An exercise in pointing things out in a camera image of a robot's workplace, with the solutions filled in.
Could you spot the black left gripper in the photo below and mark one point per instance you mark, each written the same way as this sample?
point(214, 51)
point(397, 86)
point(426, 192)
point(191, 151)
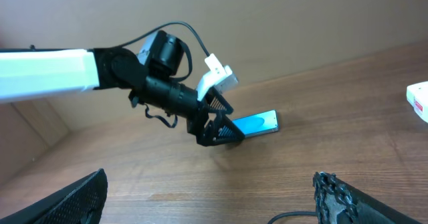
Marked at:
point(215, 132)

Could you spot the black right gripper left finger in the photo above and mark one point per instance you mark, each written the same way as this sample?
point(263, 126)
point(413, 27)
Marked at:
point(81, 202)

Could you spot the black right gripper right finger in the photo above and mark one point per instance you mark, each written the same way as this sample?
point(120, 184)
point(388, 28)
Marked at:
point(338, 202)

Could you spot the smartphone with teal screen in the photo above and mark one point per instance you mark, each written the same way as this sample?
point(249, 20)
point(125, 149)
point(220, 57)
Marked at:
point(258, 124)

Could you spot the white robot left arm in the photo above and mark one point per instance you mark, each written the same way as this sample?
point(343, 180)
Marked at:
point(149, 75)

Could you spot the white power strip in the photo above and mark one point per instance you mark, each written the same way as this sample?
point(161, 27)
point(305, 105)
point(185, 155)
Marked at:
point(417, 96)

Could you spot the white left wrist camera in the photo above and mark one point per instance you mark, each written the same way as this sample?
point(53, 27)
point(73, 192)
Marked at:
point(222, 78)

